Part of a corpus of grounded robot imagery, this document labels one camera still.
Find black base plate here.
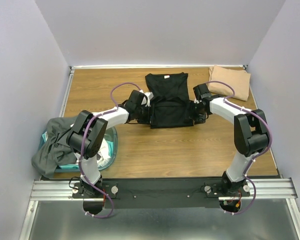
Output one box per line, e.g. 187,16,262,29
69,177,252,212

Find black t shirt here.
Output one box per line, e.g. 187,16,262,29
145,72,194,129

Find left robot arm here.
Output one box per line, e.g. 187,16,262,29
66,90,154,198

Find folded beige t shirt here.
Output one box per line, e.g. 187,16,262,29
207,65,251,101

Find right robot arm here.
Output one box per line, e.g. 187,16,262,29
193,83,273,196

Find grey t shirt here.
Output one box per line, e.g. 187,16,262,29
31,116,77,179

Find white clothes in basket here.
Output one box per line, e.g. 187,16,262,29
96,139,111,168

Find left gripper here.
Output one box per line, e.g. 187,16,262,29
135,104,159,126

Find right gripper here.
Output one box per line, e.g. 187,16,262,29
183,99,207,125

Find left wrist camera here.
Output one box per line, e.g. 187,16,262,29
141,92,154,107

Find aluminium rail frame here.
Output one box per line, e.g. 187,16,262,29
19,65,300,240

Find teal plastic basket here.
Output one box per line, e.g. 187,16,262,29
39,127,118,173

